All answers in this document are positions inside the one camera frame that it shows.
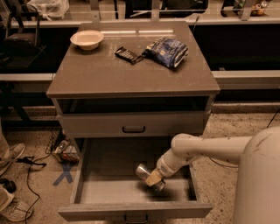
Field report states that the white sneaker upper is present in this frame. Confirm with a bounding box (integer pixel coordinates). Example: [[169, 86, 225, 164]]
[[0, 143, 25, 176]]

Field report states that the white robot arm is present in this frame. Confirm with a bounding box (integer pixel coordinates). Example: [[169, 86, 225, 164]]
[[146, 127, 280, 224]]

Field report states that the black snack bar packet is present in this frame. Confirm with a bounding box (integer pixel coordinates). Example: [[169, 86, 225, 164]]
[[115, 46, 143, 65]]

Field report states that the blue tape cross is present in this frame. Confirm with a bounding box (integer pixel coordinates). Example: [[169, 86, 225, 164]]
[[53, 164, 73, 186]]

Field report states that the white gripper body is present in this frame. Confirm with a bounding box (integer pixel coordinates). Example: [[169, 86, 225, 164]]
[[156, 150, 187, 178]]

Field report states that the blue chip bag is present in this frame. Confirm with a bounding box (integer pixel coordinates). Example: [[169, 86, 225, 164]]
[[142, 38, 188, 68]]

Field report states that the open grey bottom drawer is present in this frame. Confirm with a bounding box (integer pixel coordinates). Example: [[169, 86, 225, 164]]
[[59, 136, 213, 224]]

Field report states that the white plastic bag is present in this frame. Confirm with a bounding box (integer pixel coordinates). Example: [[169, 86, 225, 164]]
[[27, 0, 69, 20]]

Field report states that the white sneaker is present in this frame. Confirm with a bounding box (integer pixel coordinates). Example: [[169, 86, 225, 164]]
[[0, 198, 33, 222], [0, 143, 25, 176]]

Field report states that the closed grey middle drawer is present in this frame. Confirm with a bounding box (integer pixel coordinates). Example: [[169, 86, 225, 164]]
[[57, 112, 209, 138]]

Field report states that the wire basket with items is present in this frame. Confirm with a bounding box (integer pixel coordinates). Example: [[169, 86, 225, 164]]
[[45, 128, 80, 164]]

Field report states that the white bowl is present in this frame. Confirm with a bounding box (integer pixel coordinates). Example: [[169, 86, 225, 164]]
[[70, 30, 104, 51]]

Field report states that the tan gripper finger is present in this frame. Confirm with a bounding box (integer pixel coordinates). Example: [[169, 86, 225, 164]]
[[145, 170, 162, 186]]

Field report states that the grey drawer cabinet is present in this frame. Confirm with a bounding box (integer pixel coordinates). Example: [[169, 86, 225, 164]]
[[45, 20, 221, 224]]

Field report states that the black floor cable left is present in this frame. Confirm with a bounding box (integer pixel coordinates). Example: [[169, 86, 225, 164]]
[[16, 156, 48, 224]]

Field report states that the black chair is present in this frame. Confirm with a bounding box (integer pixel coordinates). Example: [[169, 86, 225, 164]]
[[0, 4, 46, 70]]

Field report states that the white sneaker lower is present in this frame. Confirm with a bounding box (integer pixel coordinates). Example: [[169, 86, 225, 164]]
[[0, 198, 33, 222]]

